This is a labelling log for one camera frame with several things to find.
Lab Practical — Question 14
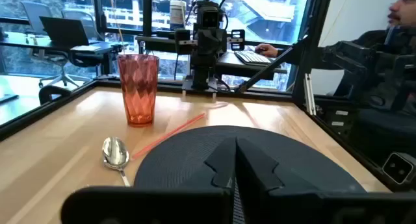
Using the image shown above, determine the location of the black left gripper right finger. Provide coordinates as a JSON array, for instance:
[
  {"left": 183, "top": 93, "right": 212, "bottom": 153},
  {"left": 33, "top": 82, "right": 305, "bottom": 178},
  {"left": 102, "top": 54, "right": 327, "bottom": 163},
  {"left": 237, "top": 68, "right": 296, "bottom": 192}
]
[{"left": 235, "top": 138, "right": 416, "bottom": 224}]

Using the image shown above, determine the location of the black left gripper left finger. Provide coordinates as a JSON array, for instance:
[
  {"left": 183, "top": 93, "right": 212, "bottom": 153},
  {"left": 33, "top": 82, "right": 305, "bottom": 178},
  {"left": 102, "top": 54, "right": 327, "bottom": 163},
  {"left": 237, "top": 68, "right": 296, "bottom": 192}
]
[{"left": 60, "top": 136, "right": 237, "bottom": 224}]

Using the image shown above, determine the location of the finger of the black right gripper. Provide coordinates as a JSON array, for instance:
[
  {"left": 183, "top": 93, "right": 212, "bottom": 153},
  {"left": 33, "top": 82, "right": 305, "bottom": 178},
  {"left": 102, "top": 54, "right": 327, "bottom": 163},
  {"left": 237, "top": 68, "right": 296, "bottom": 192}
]
[
  {"left": 211, "top": 31, "right": 228, "bottom": 55},
  {"left": 197, "top": 31, "right": 213, "bottom": 55}
]

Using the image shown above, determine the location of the metal spoon orange handle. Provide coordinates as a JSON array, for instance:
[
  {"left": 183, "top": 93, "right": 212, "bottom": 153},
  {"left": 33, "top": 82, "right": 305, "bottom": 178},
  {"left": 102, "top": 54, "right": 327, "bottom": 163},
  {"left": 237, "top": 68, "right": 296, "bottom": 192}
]
[{"left": 101, "top": 136, "right": 132, "bottom": 188}]

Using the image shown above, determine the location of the red drinking straw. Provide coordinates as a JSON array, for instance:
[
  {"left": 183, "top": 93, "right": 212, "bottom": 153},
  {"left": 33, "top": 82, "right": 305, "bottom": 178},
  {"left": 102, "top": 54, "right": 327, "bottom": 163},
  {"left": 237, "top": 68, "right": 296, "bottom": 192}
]
[{"left": 131, "top": 112, "right": 207, "bottom": 160}]

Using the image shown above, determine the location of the red faceted plastic tumbler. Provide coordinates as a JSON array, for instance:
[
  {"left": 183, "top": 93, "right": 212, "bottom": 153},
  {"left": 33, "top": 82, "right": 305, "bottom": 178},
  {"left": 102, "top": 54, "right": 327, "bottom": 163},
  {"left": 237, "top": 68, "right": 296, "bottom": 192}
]
[{"left": 116, "top": 54, "right": 161, "bottom": 127}]

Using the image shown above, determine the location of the computer keyboard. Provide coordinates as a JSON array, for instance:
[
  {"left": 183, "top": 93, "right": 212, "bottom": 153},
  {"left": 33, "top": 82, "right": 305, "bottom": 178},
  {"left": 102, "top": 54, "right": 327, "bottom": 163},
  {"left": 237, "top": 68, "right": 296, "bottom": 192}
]
[{"left": 234, "top": 50, "right": 272, "bottom": 67}]

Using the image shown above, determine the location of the dark computer desk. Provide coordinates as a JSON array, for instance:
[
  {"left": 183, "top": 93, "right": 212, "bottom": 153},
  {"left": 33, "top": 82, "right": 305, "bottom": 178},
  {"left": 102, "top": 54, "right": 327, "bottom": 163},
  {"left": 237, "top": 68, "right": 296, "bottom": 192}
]
[{"left": 135, "top": 34, "right": 289, "bottom": 81}]

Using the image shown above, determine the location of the white plastic container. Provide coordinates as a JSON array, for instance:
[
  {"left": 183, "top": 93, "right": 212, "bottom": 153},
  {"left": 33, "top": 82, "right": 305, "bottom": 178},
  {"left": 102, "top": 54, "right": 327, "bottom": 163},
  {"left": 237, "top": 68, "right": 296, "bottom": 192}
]
[{"left": 169, "top": 0, "right": 187, "bottom": 32}]

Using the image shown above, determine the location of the round dark woven placemat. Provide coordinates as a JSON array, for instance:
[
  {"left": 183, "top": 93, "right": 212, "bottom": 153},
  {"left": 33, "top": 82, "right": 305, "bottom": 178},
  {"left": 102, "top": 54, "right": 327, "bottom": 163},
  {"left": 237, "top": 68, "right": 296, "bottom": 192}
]
[{"left": 133, "top": 125, "right": 367, "bottom": 194}]

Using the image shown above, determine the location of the grey office chair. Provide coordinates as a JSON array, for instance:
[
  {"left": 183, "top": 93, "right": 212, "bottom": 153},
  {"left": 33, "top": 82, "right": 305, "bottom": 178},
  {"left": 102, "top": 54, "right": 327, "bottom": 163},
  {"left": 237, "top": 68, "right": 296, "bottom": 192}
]
[
  {"left": 61, "top": 8, "right": 105, "bottom": 42},
  {"left": 19, "top": 0, "right": 92, "bottom": 89}
]

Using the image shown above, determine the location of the black laptop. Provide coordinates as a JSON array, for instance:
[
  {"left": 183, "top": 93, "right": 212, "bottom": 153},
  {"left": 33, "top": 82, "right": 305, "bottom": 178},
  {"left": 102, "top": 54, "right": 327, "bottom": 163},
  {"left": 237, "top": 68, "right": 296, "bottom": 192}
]
[{"left": 39, "top": 16, "right": 102, "bottom": 52}]

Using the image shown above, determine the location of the person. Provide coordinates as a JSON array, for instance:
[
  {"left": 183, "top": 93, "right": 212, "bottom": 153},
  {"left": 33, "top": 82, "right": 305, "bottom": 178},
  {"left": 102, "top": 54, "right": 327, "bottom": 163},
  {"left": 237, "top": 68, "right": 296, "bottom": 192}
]
[{"left": 255, "top": 0, "right": 416, "bottom": 98}]

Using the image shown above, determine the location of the black office desk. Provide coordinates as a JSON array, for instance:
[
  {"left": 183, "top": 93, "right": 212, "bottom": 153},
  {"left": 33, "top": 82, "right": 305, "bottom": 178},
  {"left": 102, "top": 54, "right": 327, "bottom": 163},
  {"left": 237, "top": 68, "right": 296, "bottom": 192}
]
[{"left": 0, "top": 31, "right": 125, "bottom": 77}]

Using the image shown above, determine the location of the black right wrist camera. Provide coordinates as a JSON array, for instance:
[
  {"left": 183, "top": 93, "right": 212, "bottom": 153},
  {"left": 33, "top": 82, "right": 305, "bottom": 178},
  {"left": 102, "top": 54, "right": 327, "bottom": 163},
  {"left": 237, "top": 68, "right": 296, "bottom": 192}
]
[{"left": 200, "top": 5, "right": 222, "bottom": 29}]

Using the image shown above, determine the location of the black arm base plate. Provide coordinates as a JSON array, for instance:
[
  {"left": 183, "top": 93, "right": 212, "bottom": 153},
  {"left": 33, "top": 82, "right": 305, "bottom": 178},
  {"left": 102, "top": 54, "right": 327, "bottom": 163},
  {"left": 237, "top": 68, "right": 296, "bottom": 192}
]
[{"left": 181, "top": 75, "right": 218, "bottom": 94}]

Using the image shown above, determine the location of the black aluminium table frame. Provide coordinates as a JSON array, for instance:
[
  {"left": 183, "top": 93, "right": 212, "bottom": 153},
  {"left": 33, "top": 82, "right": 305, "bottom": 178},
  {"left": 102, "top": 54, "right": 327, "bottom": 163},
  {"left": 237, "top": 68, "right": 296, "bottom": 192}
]
[{"left": 0, "top": 0, "right": 416, "bottom": 192}]

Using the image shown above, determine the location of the black table-level camera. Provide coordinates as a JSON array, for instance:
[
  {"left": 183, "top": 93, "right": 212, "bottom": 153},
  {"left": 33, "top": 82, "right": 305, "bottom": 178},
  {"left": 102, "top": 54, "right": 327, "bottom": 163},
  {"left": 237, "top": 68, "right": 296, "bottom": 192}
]
[{"left": 381, "top": 151, "right": 416, "bottom": 186}]

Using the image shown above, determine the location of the silver frame bracket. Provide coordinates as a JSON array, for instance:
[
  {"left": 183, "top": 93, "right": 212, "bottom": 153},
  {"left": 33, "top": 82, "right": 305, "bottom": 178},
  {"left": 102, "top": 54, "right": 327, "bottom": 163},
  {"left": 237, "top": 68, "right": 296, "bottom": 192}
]
[{"left": 304, "top": 73, "right": 317, "bottom": 116}]

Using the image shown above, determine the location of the black frame clamp handle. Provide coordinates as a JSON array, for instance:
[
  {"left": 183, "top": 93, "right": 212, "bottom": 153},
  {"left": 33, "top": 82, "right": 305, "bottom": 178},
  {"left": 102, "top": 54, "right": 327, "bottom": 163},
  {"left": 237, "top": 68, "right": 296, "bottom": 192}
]
[{"left": 38, "top": 84, "right": 72, "bottom": 105}]

